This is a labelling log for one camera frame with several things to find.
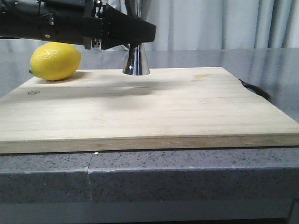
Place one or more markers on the black cutting board handle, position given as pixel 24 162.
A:
pixel 257 90

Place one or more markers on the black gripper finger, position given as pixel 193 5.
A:
pixel 130 28

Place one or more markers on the yellow lemon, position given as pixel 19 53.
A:
pixel 55 61

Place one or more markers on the light wooden cutting board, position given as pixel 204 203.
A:
pixel 169 108

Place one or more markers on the grey curtain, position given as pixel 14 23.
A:
pixel 220 24

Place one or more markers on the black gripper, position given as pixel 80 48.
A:
pixel 66 21

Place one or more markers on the silver metal jigger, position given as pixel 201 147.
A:
pixel 136 62

